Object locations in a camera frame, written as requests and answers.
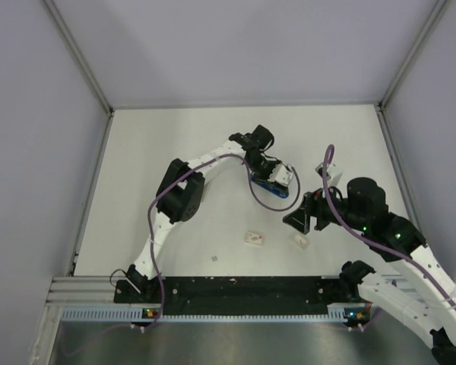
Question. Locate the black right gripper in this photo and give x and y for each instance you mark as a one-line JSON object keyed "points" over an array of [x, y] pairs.
{"points": [[312, 204]]}

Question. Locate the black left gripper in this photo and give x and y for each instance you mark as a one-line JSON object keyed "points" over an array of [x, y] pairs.
{"points": [[265, 177]]}

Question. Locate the blue black stapler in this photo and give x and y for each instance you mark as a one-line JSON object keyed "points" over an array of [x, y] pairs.
{"points": [[273, 187]]}

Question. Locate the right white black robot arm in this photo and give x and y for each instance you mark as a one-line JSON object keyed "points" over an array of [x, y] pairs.
{"points": [[365, 214]]}

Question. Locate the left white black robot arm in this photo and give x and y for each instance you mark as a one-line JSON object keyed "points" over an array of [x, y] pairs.
{"points": [[181, 191]]}

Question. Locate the open white staple box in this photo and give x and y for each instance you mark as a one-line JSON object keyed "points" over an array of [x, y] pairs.
{"points": [[301, 241]]}

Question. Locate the white red staple box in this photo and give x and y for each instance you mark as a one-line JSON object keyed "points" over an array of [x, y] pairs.
{"points": [[254, 239]]}

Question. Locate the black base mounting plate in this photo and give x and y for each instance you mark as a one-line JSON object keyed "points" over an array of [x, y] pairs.
{"points": [[256, 296]]}

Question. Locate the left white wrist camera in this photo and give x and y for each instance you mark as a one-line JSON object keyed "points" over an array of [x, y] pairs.
{"points": [[282, 175]]}

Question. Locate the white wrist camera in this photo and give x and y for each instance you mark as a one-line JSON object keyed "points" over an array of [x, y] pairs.
{"points": [[334, 173], [282, 175]]}

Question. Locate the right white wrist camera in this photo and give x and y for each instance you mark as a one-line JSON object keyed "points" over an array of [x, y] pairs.
{"points": [[334, 173]]}

